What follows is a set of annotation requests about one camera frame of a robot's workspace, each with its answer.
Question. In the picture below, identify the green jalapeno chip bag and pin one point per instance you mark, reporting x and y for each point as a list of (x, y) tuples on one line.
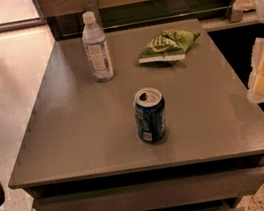
[(168, 46)]

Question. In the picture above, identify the grey drawer cabinet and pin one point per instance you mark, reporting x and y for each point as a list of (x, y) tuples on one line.
[(81, 150)]

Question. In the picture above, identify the wooden wall shelf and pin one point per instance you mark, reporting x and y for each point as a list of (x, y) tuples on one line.
[(223, 23)]

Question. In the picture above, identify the clear plastic water bottle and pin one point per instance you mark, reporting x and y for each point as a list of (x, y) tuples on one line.
[(97, 51)]

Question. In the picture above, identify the blue soda can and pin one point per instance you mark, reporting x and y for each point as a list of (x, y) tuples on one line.
[(149, 110)]

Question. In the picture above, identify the left metal wall bracket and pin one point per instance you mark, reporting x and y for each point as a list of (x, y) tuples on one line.
[(92, 5)]

